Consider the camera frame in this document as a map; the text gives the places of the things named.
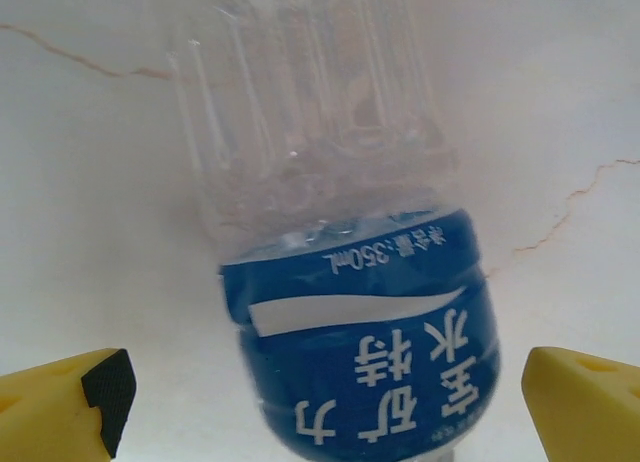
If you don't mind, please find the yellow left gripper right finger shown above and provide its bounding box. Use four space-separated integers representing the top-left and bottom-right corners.
521 345 640 462

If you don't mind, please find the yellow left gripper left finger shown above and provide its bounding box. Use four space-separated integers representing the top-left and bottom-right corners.
0 348 137 462

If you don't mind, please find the blue white-stripe label bottle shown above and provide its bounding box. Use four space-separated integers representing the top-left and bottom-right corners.
162 0 503 462

